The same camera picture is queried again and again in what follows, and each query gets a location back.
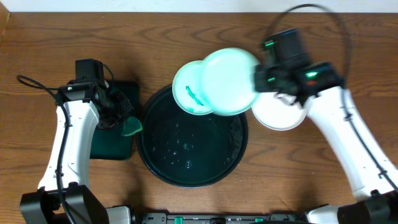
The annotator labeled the green sponge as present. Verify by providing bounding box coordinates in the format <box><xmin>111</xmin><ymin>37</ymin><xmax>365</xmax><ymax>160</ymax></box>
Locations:
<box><xmin>121</xmin><ymin>116</ymin><xmax>142</xmax><ymax>137</ymax></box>

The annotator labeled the white plate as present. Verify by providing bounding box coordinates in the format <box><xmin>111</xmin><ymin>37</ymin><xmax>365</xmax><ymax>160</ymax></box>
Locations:
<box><xmin>252</xmin><ymin>92</ymin><xmax>307</xmax><ymax>131</ymax></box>

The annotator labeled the mint green plate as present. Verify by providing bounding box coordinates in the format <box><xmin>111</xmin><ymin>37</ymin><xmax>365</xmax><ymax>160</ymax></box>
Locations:
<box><xmin>200</xmin><ymin>48</ymin><xmax>259</xmax><ymax>116</ymax></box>
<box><xmin>172</xmin><ymin>60</ymin><xmax>214</xmax><ymax>116</ymax></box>

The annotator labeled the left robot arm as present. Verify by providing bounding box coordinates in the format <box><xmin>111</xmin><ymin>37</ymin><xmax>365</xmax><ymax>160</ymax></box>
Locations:
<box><xmin>16</xmin><ymin>58</ymin><xmax>133</xmax><ymax>223</ymax></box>

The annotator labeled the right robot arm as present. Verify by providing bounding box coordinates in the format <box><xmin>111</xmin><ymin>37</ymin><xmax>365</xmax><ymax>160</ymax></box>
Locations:
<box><xmin>252</xmin><ymin>29</ymin><xmax>397</xmax><ymax>223</ymax></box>

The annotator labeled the rectangular black tray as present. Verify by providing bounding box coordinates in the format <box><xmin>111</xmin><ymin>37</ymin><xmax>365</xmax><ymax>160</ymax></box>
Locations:
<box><xmin>90</xmin><ymin>81</ymin><xmax>140</xmax><ymax>161</ymax></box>

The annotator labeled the round black tray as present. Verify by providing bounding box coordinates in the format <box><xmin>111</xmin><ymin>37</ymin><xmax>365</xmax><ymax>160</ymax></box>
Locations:
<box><xmin>136</xmin><ymin>86</ymin><xmax>248</xmax><ymax>188</ymax></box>

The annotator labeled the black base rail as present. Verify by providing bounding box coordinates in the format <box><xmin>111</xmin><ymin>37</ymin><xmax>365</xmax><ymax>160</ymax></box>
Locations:
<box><xmin>137</xmin><ymin>212</ymin><xmax>308</xmax><ymax>224</ymax></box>

